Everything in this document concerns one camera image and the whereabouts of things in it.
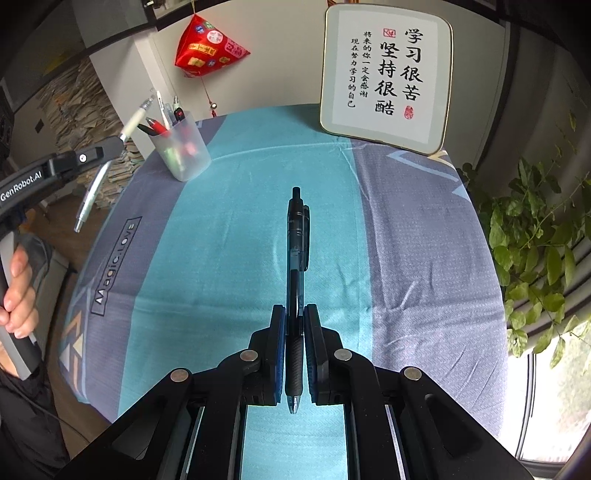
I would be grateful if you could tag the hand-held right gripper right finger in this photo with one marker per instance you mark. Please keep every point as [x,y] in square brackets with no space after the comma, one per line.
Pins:
[314,350]

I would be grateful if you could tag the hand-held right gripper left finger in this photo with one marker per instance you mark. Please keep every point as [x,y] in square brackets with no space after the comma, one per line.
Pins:
[278,350]

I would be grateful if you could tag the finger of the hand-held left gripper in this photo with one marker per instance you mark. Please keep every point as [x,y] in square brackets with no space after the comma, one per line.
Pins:
[85,159]

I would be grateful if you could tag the beige silver pen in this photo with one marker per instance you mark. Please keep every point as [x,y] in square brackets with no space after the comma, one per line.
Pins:
[94,189]

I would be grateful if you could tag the red black marker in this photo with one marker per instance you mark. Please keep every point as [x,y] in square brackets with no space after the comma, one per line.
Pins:
[154,127]

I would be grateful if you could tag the white pen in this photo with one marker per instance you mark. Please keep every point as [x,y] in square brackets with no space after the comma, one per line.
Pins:
[160,105]

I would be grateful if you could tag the translucent plastic cup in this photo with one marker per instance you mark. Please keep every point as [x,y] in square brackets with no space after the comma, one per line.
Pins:
[187,157]

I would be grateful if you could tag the red gel pen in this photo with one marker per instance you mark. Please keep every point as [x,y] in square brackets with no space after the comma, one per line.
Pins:
[181,114]

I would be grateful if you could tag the black translucent pen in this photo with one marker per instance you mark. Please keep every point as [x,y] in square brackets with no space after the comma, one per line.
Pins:
[298,240]

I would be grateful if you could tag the person's left hand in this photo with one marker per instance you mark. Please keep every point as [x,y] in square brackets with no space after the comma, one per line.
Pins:
[25,295]

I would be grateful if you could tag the stacks of paper booklets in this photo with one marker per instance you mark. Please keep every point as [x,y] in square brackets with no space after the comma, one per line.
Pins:
[78,106]

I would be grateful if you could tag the dark glass cabinet door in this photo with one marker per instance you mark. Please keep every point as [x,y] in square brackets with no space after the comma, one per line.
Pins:
[69,37]

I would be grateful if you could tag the blue grey tablecloth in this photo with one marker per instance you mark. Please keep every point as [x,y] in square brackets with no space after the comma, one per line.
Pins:
[231,221]

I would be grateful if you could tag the red pyramid hanging ornament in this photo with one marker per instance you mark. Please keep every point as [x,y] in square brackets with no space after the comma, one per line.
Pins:
[207,46]

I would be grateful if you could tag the person's black clothing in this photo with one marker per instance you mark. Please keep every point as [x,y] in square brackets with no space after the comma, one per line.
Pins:
[27,424]

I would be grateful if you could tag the green leafy plant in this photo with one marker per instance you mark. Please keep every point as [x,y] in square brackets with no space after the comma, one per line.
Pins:
[531,230]

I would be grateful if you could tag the framed calligraphy sign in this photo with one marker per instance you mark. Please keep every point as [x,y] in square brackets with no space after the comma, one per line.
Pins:
[388,74]

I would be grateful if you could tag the grey curtain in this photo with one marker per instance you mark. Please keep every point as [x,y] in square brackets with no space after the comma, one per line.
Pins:
[545,92]

